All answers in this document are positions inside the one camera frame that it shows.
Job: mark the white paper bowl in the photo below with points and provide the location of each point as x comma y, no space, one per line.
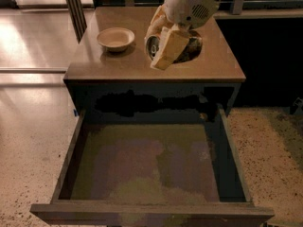
115,39

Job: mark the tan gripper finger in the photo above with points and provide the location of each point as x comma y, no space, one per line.
173,41
158,20

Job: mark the crushed orange can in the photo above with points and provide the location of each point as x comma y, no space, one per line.
191,51

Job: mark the grey cabinet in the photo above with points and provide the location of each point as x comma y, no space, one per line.
123,87

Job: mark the open grey top drawer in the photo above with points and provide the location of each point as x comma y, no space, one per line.
174,172

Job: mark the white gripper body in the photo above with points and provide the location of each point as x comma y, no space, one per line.
187,8

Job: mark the dark window frame post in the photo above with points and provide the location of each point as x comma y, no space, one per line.
77,16

